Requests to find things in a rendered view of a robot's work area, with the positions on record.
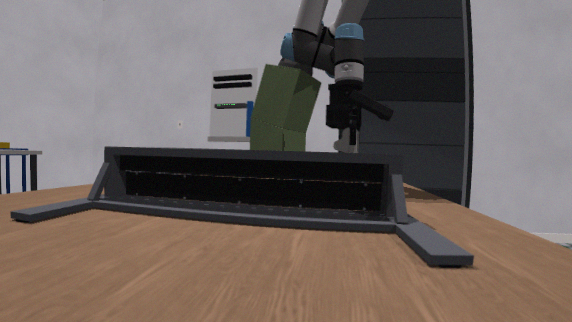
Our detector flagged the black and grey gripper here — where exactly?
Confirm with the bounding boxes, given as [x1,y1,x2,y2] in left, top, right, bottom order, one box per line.
[326,79,363,153]

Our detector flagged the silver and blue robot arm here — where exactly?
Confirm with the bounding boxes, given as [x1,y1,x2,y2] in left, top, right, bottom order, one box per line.
[278,0,393,121]

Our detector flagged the black network patch panel rack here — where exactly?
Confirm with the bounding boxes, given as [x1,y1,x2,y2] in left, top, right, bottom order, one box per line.
[10,147,474,268]

